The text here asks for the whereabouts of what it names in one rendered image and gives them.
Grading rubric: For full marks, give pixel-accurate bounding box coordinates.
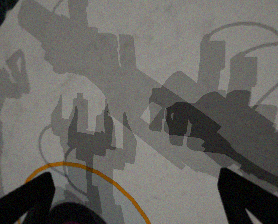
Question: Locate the orange painted ring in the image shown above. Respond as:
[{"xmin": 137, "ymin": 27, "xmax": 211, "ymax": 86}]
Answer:
[{"xmin": 23, "ymin": 162, "xmax": 151, "ymax": 224}]

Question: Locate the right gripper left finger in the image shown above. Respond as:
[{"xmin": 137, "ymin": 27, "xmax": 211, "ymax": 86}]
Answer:
[{"xmin": 0, "ymin": 172, "xmax": 55, "ymax": 224}]

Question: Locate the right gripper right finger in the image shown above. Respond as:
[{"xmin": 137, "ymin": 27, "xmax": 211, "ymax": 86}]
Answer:
[{"xmin": 217, "ymin": 168, "xmax": 278, "ymax": 224}]

